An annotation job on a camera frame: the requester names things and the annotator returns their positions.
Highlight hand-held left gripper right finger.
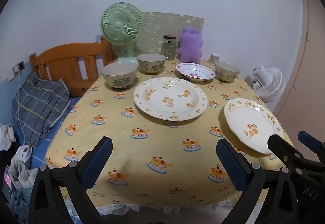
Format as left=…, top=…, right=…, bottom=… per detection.
left=216, top=138, right=299, bottom=224

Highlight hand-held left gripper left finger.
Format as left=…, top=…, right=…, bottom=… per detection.
left=28, top=136, right=113, bottom=224

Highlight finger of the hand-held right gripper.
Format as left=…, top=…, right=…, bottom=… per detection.
left=298, top=130, right=325, bottom=162
left=266, top=134, right=309, bottom=167

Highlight scalloped plate orange flowers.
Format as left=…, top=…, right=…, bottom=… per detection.
left=223, top=98, right=283, bottom=155

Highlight ceramic bowl green label print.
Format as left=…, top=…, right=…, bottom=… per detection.
left=102, top=62, right=139, bottom=91

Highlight large round plate orange flowers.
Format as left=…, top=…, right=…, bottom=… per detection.
left=133, top=77, right=208, bottom=121

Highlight ceramic bowl floral print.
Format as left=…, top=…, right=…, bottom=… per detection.
left=214, top=61, right=241, bottom=82
left=137, top=54, right=167, bottom=74

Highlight white plate red pattern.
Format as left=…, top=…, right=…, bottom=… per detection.
left=176, top=62, right=216, bottom=83

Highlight blue bed sheet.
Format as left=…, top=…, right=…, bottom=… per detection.
left=15, top=97, right=79, bottom=171

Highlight yellow printed tablecloth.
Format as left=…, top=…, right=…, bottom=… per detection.
left=44, top=59, right=296, bottom=214

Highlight white floor fan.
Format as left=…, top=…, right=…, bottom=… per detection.
left=251, top=64, right=285, bottom=103

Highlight beige wooden door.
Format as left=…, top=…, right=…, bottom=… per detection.
left=275, top=0, right=325, bottom=143

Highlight grey crumpled clothes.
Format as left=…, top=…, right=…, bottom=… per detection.
left=9, top=145, right=38, bottom=222

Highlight grey plaid pillow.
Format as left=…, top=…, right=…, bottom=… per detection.
left=11, top=72, right=72, bottom=148

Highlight white crumpled cloth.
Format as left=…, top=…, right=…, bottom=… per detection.
left=0, top=124, right=16, bottom=151

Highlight wooden bed headboard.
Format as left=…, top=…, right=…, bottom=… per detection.
left=30, top=36, right=115, bottom=98

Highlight purple plush toy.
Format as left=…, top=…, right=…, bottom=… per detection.
left=177, top=27, right=204, bottom=64

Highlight glass jar dark lid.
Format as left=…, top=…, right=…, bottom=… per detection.
left=162, top=35, right=177, bottom=60

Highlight green desk fan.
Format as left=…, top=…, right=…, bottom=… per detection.
left=100, top=2, right=145, bottom=63

